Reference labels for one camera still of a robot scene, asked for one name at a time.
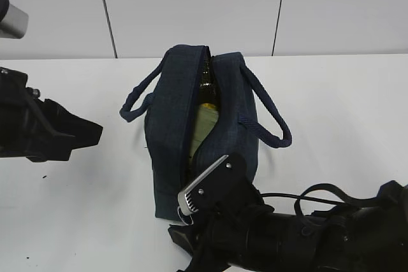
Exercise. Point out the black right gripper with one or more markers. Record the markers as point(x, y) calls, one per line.
point(218, 241)

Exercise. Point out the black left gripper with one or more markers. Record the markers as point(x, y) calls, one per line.
point(39, 130)

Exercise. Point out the navy insulated lunch bag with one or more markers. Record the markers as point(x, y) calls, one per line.
point(168, 100)

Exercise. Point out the green lidded glass container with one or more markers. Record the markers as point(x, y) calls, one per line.
point(205, 122)

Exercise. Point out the yellow pear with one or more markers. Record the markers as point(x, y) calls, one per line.
point(209, 106)

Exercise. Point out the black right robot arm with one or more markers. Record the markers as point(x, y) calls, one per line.
point(357, 235)

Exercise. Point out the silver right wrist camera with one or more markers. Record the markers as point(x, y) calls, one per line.
point(212, 185)

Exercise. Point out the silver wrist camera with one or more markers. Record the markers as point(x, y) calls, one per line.
point(14, 22)
point(212, 185)

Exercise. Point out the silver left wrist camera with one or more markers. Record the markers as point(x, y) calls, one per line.
point(14, 22)

